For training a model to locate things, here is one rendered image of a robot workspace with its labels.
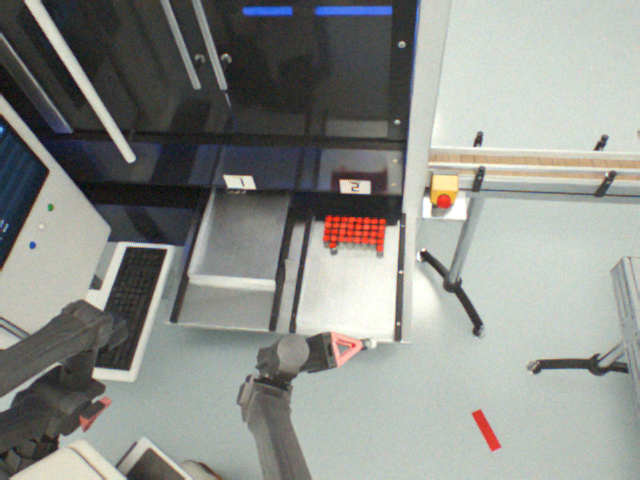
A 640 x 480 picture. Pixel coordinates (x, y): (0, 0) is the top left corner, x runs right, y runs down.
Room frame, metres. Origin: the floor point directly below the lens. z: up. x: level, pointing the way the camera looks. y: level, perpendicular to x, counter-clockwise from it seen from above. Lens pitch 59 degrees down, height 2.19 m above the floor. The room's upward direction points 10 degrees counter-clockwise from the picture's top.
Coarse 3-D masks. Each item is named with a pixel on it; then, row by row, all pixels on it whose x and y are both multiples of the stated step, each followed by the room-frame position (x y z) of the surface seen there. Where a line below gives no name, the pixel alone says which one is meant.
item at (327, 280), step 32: (320, 224) 0.85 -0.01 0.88; (320, 256) 0.74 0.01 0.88; (352, 256) 0.72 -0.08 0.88; (384, 256) 0.70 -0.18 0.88; (320, 288) 0.64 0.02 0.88; (352, 288) 0.62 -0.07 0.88; (384, 288) 0.60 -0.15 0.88; (320, 320) 0.54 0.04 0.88; (352, 320) 0.53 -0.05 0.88; (384, 320) 0.51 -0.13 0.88
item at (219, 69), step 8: (192, 0) 0.88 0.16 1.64; (200, 0) 0.89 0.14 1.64; (200, 8) 0.88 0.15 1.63; (200, 16) 0.88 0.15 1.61; (200, 24) 0.88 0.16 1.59; (208, 24) 0.89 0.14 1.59; (208, 32) 0.88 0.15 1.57; (208, 40) 0.88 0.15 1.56; (208, 48) 0.88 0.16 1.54; (216, 48) 0.89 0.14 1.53; (216, 56) 0.88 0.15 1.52; (224, 56) 0.94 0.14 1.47; (216, 64) 0.88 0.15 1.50; (224, 64) 0.92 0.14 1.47; (216, 72) 0.88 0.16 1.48; (224, 72) 0.90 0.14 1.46; (224, 80) 0.88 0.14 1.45; (224, 88) 0.88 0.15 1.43
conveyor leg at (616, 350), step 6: (618, 342) 0.48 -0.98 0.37; (612, 348) 0.48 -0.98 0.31; (618, 348) 0.47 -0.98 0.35; (600, 354) 0.49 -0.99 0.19; (606, 354) 0.48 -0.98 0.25; (612, 354) 0.46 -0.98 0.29; (618, 354) 0.45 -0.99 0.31; (600, 360) 0.47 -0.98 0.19; (606, 360) 0.46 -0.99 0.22; (612, 360) 0.45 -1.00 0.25; (600, 366) 0.46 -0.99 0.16; (606, 366) 0.45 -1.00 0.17
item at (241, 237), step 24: (216, 192) 1.04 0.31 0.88; (264, 192) 1.01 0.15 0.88; (288, 192) 0.99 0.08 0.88; (216, 216) 0.95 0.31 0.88; (240, 216) 0.93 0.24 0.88; (264, 216) 0.92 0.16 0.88; (288, 216) 0.90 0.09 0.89; (216, 240) 0.86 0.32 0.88; (240, 240) 0.84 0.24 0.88; (264, 240) 0.83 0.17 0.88; (192, 264) 0.78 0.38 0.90; (216, 264) 0.77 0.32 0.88; (240, 264) 0.76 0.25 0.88; (264, 264) 0.75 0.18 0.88
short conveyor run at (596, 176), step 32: (448, 160) 1.01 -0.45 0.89; (480, 160) 0.95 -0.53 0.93; (512, 160) 0.96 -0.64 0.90; (544, 160) 0.91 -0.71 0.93; (576, 160) 0.89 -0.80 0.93; (608, 160) 0.87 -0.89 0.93; (480, 192) 0.87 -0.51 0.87; (512, 192) 0.85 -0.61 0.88; (544, 192) 0.83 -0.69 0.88; (576, 192) 0.80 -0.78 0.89; (608, 192) 0.78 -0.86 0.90
